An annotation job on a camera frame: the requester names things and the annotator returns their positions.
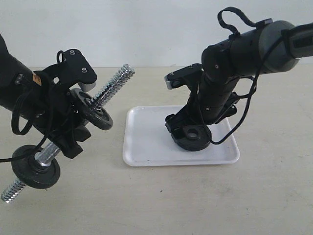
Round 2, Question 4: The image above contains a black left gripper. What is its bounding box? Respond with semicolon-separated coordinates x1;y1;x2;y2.
34;68;91;159

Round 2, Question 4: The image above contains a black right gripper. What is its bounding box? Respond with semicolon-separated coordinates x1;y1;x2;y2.
165;78;237;140

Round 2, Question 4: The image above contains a black weight plate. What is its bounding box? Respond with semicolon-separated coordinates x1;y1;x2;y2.
171;125;212;151

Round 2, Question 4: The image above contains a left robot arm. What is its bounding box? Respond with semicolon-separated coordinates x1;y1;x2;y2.
0;38;97;159

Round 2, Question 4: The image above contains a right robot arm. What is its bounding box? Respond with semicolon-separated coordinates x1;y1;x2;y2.
165;21;313;148

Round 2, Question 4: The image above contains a white plastic tray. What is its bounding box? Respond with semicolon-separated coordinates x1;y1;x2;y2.
123;105;240;166

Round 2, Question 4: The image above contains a black plate on bar left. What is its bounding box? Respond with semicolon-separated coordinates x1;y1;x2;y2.
11;145;61;189

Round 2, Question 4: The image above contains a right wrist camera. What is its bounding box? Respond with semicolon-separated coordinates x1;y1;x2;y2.
164;63;203;90

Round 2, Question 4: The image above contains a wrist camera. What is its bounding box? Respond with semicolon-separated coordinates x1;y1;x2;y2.
164;63;203;90
56;48;97;92

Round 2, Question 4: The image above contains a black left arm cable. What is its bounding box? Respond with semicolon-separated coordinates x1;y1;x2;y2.
0;50;81;163

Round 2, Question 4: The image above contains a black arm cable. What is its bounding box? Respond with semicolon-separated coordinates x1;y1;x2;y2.
0;50;81;163
190;6;296;145

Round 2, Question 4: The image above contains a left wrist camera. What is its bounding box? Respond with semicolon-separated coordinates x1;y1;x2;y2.
56;48;97;92

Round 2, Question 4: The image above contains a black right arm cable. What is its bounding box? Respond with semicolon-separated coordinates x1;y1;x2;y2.
190;6;296;145

